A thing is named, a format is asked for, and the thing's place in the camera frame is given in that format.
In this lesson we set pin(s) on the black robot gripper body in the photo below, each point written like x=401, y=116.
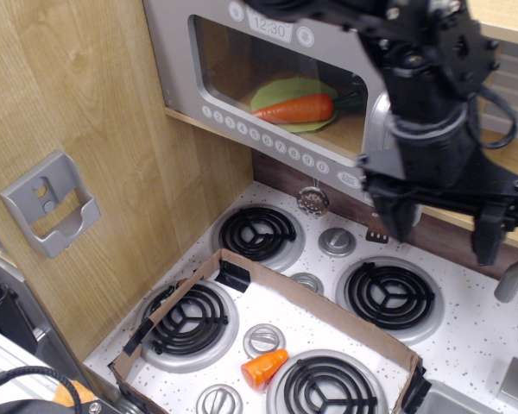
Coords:
x=447, y=167

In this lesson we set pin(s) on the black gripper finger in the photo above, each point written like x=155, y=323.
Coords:
x=491, y=226
x=399, y=213

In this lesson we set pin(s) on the silver toy microwave door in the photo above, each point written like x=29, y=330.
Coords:
x=220, y=61

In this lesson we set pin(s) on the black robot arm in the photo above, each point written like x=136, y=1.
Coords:
x=433, y=59

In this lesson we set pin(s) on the orange toy carrot in microwave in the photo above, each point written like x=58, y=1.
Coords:
x=317, y=107

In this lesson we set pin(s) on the hanging small spatula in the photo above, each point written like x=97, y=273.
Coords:
x=376, y=231

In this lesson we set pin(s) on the grey stove knob back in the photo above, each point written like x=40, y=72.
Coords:
x=337, y=242

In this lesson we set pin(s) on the grey stove knob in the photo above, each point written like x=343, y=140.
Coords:
x=219, y=399
x=309, y=281
x=337, y=242
x=263, y=338

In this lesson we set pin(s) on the back right black burner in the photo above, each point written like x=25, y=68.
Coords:
x=395, y=295

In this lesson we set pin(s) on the black burner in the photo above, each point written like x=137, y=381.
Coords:
x=325, y=381
x=395, y=295
x=262, y=233
x=198, y=331

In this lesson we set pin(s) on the hanging metal strainer spoon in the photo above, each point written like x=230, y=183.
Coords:
x=312, y=200

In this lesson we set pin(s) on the grey stove knob middle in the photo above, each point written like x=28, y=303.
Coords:
x=309, y=281

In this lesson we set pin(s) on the back left black burner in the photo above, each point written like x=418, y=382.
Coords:
x=262, y=233

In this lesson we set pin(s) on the brown cardboard tray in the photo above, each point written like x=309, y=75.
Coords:
x=308, y=321

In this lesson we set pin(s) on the green toy plate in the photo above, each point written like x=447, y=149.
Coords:
x=290, y=88

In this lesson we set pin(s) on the front right black burner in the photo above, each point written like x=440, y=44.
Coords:
x=325, y=381

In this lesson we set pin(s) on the silver toy sink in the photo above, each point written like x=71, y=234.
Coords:
x=501, y=398

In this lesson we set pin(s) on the grey stove knob front centre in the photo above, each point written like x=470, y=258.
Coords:
x=263, y=338

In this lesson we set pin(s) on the orange carrot piece on stove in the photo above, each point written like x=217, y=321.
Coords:
x=261, y=369

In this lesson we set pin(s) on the front left black burner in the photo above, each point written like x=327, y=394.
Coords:
x=198, y=331

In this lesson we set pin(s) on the grey wall phone holder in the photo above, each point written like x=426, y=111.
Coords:
x=40, y=191

